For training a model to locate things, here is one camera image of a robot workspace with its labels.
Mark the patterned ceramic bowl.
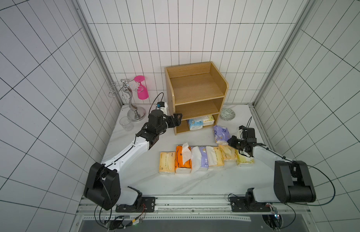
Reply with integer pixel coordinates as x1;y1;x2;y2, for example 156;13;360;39
220;108;236;121

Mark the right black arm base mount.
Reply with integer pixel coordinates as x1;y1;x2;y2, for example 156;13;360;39
227;188;271;213

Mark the silver glass holder stand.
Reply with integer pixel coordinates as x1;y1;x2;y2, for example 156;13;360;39
108;79;146;122

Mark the blue tissue pack bottom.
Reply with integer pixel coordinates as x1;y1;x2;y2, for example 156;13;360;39
187;119;203;131

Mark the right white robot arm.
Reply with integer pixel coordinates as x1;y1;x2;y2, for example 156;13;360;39
227;126;316;203

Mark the purple tissue pack bottom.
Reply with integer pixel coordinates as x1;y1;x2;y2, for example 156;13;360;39
213;125;231;145

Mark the clear plastic cup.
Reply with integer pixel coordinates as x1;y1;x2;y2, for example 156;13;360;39
119;117;134;131

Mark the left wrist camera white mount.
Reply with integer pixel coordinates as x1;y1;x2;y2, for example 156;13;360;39
156;101;168;115

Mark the yellow-white tissue pack bottom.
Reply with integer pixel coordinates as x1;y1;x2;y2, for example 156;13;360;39
201;115;215;127

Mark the beige tissue pack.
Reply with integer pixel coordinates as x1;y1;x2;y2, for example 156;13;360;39
206;146;225;168
219;145;237;161

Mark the white-yellow tissue pack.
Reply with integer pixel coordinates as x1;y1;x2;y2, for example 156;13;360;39
236;150;255;166

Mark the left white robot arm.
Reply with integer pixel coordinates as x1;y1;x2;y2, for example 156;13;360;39
83;109;183;210

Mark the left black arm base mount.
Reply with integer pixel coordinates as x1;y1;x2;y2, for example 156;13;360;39
115;187;156;213

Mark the yellow tissue pack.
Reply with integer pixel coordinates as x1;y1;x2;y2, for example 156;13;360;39
159;152;176;175

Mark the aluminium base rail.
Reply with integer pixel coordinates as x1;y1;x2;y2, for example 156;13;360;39
76;195;312;224

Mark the pink wine glass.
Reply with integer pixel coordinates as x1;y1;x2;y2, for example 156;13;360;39
134;75;149;100

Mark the purple tissue pack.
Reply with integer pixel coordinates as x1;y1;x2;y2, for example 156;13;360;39
191;146;209;172
213;125;231;145

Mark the orange tissue pack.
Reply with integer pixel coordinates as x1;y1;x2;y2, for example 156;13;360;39
175;143;192;174

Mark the wooden three-tier shelf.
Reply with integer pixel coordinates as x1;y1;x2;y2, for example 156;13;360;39
165;61;229;135

